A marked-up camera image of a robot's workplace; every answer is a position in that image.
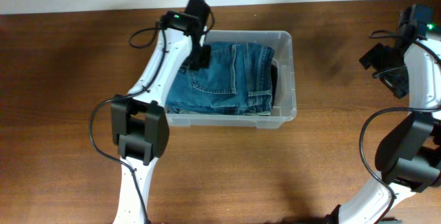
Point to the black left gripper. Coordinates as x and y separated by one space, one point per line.
204 58

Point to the clear plastic storage bin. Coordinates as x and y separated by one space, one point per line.
284 108

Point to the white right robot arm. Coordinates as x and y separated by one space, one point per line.
407 160

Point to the dark blue jeans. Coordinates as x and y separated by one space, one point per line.
237 82

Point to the black cloth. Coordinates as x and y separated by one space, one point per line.
274 82

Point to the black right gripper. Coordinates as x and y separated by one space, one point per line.
372 58

